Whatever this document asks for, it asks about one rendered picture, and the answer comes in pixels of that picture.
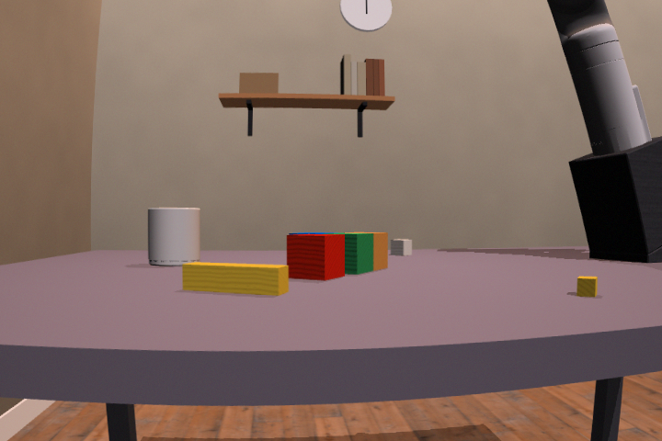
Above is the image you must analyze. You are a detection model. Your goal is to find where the green cube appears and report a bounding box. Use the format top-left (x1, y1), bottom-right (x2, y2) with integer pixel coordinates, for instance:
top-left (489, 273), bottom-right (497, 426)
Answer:
top-left (322, 233), bottom-right (373, 275)

